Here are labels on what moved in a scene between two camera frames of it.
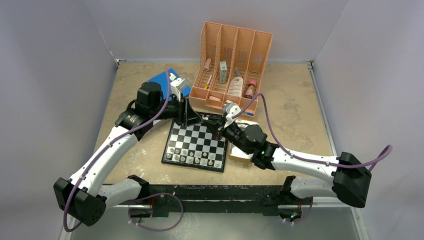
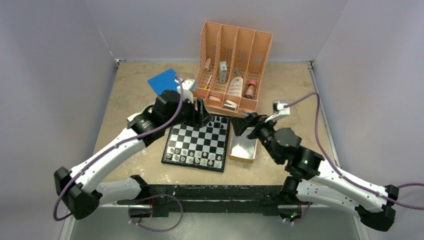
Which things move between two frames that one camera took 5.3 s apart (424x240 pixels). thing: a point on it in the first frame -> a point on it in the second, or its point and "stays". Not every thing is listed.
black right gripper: x=213 y=125 -> x=240 y=124
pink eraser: x=213 y=98 stays
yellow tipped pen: x=206 y=85 stays
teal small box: x=223 y=72 stays
